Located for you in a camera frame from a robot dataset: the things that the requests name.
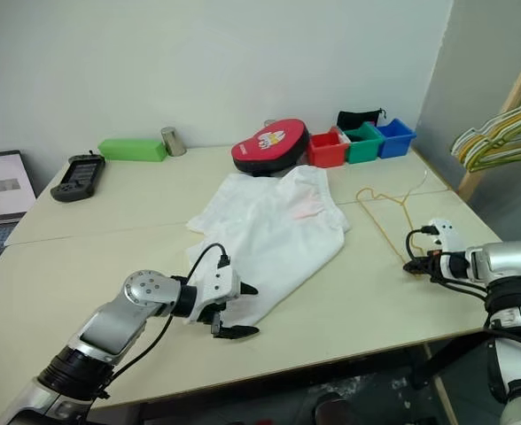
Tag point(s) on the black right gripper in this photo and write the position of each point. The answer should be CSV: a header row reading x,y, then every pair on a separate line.
x,y
433,265

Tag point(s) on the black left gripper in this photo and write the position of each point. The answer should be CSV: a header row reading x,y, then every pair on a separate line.
x,y
216,321

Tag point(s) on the white cloth garment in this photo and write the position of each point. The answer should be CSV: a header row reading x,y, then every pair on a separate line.
x,y
265,230

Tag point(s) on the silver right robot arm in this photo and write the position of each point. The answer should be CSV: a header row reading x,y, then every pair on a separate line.
x,y
508,261

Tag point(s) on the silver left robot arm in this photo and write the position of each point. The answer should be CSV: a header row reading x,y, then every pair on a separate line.
x,y
110,327

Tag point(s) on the hangers on wooden rack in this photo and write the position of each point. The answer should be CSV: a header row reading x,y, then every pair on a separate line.
x,y
473,181

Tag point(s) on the light wooden slat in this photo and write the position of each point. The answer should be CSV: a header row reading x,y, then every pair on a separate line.
x,y
440,389

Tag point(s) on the blue plastic bin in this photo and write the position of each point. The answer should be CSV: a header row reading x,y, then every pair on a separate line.
x,y
395,144

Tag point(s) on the green plastic bin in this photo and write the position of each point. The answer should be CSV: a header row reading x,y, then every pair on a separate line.
x,y
364,150

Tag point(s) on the dark rounded shape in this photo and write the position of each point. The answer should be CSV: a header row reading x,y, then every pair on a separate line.
x,y
331,411

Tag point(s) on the red plastic bin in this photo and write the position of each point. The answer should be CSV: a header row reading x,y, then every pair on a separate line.
x,y
327,155

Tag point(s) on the red paddle case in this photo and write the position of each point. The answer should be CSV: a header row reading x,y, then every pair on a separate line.
x,y
265,141

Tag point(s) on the silver metal cup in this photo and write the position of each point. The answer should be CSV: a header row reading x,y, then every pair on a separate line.
x,y
173,141

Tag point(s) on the green rectangular block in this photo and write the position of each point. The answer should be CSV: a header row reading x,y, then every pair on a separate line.
x,y
129,150

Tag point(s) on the black handheld controller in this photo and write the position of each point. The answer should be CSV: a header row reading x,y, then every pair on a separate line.
x,y
79,177

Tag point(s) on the grey open laptop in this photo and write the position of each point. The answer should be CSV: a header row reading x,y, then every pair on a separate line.
x,y
3,186

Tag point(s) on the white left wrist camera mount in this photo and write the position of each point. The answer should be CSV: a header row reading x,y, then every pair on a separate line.
x,y
218,283

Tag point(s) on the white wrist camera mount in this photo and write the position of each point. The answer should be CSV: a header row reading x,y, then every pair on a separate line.
x,y
218,283
448,232

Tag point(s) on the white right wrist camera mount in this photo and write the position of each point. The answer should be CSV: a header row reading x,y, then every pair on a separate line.
x,y
448,232

